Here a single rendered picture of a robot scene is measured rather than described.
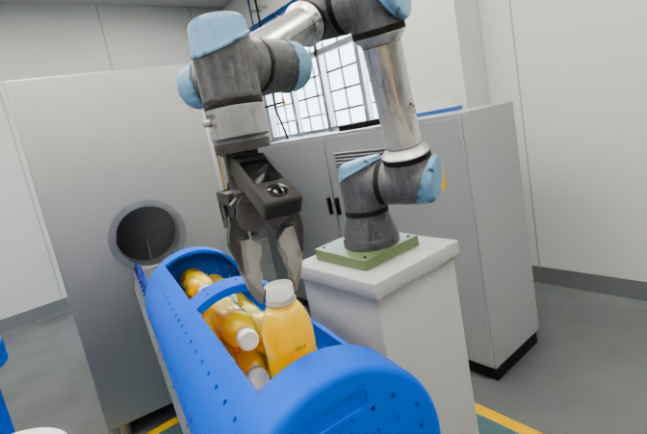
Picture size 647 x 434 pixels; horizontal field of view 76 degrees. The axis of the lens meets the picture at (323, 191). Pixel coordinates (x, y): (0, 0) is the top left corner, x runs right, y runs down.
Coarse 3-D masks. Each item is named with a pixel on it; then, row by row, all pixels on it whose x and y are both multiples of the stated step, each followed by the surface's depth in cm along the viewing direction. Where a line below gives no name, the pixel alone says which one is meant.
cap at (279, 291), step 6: (270, 282) 56; (276, 282) 56; (282, 282) 56; (288, 282) 55; (264, 288) 55; (270, 288) 54; (276, 288) 54; (282, 288) 53; (288, 288) 54; (270, 294) 53; (276, 294) 53; (282, 294) 53; (288, 294) 54; (270, 300) 54; (276, 300) 53; (282, 300) 53
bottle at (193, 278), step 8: (184, 272) 120; (192, 272) 116; (200, 272) 115; (184, 280) 116; (192, 280) 111; (200, 280) 109; (208, 280) 110; (184, 288) 116; (192, 288) 109; (192, 296) 110
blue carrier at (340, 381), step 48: (240, 288) 83; (192, 336) 73; (336, 336) 77; (192, 384) 64; (240, 384) 53; (288, 384) 48; (336, 384) 47; (384, 384) 50; (192, 432) 62; (240, 432) 47; (288, 432) 44; (336, 432) 47; (384, 432) 51; (432, 432) 55
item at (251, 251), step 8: (248, 240) 52; (248, 248) 52; (256, 248) 53; (248, 256) 52; (256, 256) 53; (248, 264) 52; (256, 264) 53; (240, 272) 53; (248, 272) 52; (256, 272) 53; (248, 280) 53; (256, 280) 53; (248, 288) 53; (256, 288) 53; (256, 296) 54; (264, 296) 54
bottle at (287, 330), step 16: (272, 304) 54; (288, 304) 54; (272, 320) 53; (288, 320) 53; (304, 320) 54; (272, 336) 53; (288, 336) 53; (304, 336) 54; (272, 352) 53; (288, 352) 53; (304, 352) 54; (272, 368) 54
